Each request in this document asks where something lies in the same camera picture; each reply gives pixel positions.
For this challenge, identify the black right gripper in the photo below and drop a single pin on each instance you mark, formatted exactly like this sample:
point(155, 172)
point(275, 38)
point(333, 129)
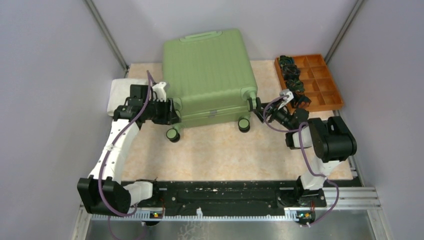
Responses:
point(274, 109)

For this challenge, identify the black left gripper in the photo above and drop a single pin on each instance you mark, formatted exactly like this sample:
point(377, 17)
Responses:
point(170, 116)

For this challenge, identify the green suitcase blue lining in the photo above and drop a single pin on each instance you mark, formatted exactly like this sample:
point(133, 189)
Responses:
point(212, 75)

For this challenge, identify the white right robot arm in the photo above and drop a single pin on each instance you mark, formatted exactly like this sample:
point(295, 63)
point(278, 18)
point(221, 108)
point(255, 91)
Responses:
point(324, 144)

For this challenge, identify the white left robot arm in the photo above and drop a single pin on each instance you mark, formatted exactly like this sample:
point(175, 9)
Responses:
point(131, 103)

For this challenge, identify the dark bundle in tray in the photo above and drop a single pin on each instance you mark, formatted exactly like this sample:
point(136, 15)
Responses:
point(295, 85)
point(284, 60)
point(290, 72)
point(300, 101)

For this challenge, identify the suitcase wheel middle right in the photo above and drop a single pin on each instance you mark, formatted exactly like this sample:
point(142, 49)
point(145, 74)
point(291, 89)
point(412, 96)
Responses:
point(254, 104)

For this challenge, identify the suitcase wheel front right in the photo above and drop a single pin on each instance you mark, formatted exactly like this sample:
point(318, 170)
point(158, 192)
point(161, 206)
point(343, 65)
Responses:
point(244, 125)

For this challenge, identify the white folded towel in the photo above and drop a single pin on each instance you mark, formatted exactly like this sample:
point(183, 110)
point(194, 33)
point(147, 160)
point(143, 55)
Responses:
point(120, 90)

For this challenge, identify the orange compartment tray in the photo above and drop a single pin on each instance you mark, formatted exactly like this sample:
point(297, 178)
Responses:
point(318, 82)

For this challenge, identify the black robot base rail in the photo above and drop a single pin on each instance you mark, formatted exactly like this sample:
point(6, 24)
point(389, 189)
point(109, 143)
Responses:
point(233, 198)

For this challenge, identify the white slotted cable duct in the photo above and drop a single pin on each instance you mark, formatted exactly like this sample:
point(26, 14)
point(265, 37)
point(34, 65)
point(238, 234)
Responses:
point(158, 216)

